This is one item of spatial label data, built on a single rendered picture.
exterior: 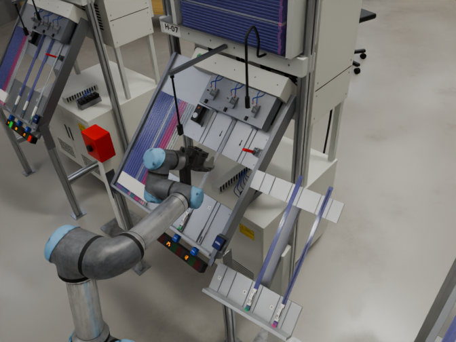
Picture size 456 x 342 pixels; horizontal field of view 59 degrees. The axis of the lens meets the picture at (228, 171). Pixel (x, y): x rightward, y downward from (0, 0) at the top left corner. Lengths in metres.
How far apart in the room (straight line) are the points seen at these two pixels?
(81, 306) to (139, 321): 1.08
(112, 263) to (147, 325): 1.26
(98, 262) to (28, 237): 1.94
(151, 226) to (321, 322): 1.34
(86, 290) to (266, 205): 0.99
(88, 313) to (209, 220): 0.60
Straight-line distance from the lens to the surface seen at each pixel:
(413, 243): 2.77
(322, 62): 1.70
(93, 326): 1.39
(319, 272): 2.49
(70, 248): 1.17
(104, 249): 1.12
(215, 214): 1.64
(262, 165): 1.58
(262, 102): 1.58
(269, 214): 1.91
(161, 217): 1.25
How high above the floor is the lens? 2.00
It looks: 40 degrees down
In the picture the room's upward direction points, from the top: 4 degrees counter-clockwise
